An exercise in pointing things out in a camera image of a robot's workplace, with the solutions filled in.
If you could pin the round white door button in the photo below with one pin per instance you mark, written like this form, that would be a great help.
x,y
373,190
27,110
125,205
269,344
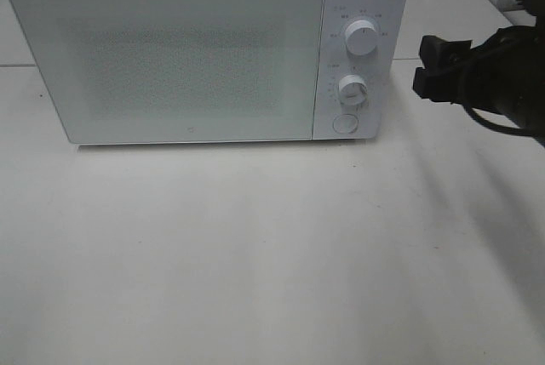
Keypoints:
x,y
345,124

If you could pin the white microwave door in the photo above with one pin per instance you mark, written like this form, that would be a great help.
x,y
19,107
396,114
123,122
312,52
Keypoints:
x,y
172,71

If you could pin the white microwave oven body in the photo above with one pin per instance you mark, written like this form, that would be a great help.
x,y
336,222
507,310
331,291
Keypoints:
x,y
335,62

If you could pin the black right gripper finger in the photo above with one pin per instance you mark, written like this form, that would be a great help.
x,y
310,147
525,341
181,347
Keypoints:
x,y
437,53
436,86

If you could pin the white microwave knob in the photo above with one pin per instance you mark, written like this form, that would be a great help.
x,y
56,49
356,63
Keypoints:
x,y
361,37
352,90

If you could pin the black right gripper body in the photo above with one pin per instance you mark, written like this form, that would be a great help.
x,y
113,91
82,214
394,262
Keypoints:
x,y
503,75

